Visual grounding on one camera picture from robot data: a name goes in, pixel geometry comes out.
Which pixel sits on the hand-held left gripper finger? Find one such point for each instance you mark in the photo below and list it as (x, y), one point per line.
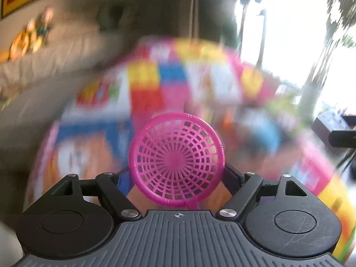
(236, 185)

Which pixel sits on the pink plastic toy basket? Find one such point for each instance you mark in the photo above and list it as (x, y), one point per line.
(176, 160)

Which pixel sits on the colourful printed play mat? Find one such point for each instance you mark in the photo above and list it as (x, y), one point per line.
(194, 89)

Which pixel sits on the beige sofa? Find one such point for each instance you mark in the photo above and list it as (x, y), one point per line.
(55, 61)

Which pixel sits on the plush doll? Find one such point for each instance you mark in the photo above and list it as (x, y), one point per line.
(46, 19)

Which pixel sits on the yellow plush toy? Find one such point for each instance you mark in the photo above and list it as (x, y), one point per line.
(23, 43)

